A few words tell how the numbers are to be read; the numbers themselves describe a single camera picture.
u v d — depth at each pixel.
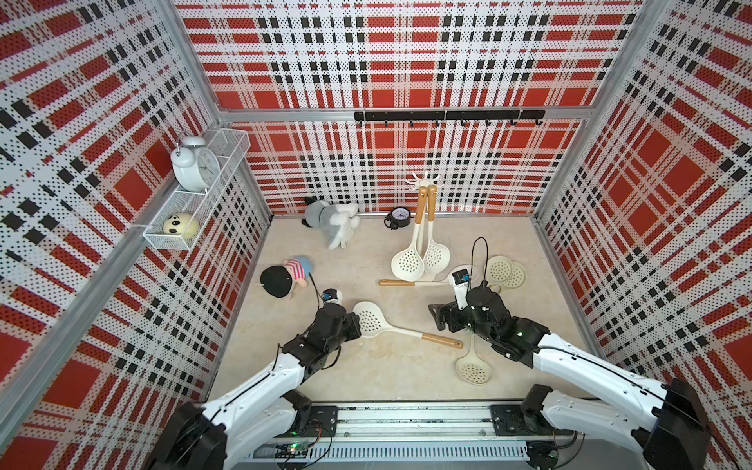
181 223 0.64
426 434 0.73
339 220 1.07
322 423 0.73
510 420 0.73
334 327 0.64
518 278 0.99
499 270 1.00
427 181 0.75
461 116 0.89
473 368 0.82
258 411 0.49
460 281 0.68
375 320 0.88
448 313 0.68
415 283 0.98
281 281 0.93
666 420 0.40
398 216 1.18
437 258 0.95
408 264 0.93
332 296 0.76
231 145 0.92
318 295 0.75
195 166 0.68
